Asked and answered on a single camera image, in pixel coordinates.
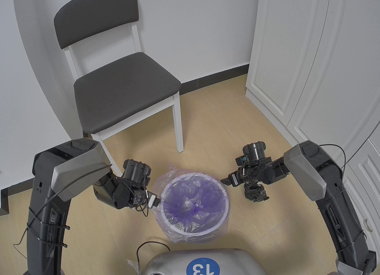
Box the black plastic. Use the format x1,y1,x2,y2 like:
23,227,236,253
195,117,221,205
243,184,270,204

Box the white trash bin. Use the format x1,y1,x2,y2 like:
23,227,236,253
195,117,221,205
156,173,230,236

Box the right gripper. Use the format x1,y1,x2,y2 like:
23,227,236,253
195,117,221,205
220,168,259,188

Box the purple plastic bag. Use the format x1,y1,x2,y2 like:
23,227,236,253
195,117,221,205
151,164,231,244

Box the white wardrobe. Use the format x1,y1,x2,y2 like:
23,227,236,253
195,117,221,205
246,0,380,268

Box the black cable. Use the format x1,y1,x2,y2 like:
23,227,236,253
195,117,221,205
136,241,172,270
318,144,348,173

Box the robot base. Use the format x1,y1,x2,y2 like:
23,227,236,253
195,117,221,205
147,248,262,275

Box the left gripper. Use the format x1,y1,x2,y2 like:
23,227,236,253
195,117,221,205
134,189,161,209

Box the grey padded white chair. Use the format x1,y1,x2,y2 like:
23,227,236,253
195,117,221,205
53,0,184,153

